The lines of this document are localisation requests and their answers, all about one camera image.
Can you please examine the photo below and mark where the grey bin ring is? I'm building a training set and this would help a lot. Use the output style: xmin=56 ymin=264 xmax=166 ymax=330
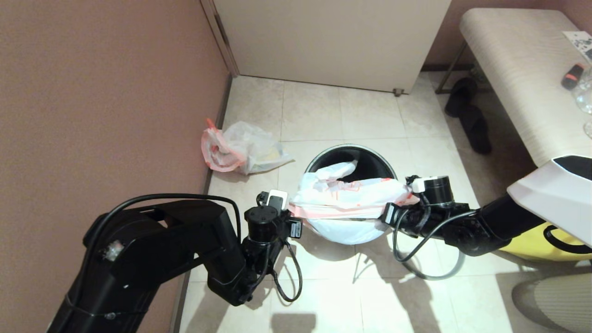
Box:
xmin=393 ymin=250 xmax=466 ymax=282

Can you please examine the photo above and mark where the white red-printed trash bag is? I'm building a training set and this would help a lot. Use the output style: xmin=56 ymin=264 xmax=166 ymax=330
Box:
xmin=201 ymin=117 xmax=295 ymax=175
xmin=288 ymin=160 xmax=420 ymax=246

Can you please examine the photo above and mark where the black round trash bin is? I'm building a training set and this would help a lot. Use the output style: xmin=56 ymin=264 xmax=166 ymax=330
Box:
xmin=304 ymin=144 xmax=397 ymax=185

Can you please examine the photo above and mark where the yellow fabric bag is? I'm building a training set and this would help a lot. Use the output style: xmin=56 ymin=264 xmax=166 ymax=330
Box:
xmin=499 ymin=222 xmax=592 ymax=256

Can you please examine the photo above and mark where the black slipper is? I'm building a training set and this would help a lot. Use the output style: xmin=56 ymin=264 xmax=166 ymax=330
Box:
xmin=462 ymin=107 xmax=493 ymax=155
xmin=444 ymin=77 xmax=479 ymax=118

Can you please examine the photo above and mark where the grey skirting board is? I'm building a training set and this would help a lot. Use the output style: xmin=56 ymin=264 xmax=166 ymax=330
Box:
xmin=169 ymin=74 xmax=234 ymax=333

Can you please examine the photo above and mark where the light woodgrain desk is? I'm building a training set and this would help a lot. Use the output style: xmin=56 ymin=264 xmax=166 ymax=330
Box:
xmin=434 ymin=8 xmax=592 ymax=168

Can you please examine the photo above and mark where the white door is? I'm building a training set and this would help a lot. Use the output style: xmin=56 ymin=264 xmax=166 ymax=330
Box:
xmin=214 ymin=0 xmax=452 ymax=95

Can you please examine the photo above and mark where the black marker with red band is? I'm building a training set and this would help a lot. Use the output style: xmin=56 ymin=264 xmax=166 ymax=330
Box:
xmin=561 ymin=63 xmax=585 ymax=91

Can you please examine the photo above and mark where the white leaflet with blue print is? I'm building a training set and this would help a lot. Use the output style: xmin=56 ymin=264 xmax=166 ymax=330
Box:
xmin=561 ymin=31 xmax=592 ymax=62

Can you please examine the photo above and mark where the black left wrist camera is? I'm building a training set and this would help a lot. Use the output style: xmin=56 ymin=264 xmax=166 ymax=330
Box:
xmin=244 ymin=189 xmax=289 ymax=244

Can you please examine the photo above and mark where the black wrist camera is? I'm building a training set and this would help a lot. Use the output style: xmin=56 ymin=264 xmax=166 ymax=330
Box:
xmin=405 ymin=175 xmax=456 ymax=209
xmin=244 ymin=189 xmax=289 ymax=244

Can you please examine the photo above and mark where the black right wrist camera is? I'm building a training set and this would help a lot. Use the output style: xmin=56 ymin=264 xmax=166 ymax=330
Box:
xmin=405 ymin=175 xmax=456 ymax=209

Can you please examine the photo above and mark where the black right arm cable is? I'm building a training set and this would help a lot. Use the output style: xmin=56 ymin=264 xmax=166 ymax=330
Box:
xmin=392 ymin=208 xmax=477 ymax=264

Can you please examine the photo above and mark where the beige door frame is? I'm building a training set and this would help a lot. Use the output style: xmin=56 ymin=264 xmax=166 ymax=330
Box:
xmin=200 ymin=0 xmax=241 ymax=78

